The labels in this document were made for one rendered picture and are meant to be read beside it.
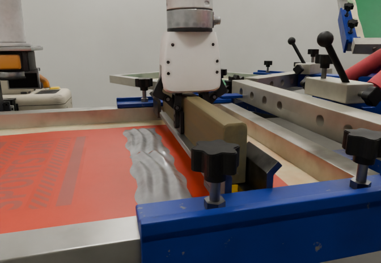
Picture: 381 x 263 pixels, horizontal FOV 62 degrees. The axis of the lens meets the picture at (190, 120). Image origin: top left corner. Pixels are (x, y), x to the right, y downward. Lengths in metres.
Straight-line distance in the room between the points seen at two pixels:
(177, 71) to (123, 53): 3.83
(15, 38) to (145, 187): 0.74
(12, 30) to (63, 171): 0.62
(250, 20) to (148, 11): 1.45
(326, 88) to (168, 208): 0.45
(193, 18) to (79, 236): 0.35
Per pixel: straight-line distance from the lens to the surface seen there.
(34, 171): 0.55
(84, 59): 4.34
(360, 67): 1.08
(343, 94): 0.63
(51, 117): 0.81
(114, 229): 0.30
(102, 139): 0.67
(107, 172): 0.50
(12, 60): 1.05
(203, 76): 0.52
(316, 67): 1.20
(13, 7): 1.07
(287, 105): 0.67
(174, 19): 0.51
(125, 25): 4.34
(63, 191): 0.46
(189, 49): 0.51
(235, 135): 0.36
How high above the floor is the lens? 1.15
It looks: 14 degrees down
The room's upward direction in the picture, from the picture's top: straight up
